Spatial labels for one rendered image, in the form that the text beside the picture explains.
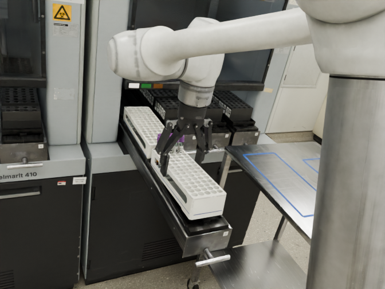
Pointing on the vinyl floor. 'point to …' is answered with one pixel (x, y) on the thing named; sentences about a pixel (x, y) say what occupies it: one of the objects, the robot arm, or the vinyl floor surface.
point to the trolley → (303, 204)
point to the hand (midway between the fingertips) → (181, 166)
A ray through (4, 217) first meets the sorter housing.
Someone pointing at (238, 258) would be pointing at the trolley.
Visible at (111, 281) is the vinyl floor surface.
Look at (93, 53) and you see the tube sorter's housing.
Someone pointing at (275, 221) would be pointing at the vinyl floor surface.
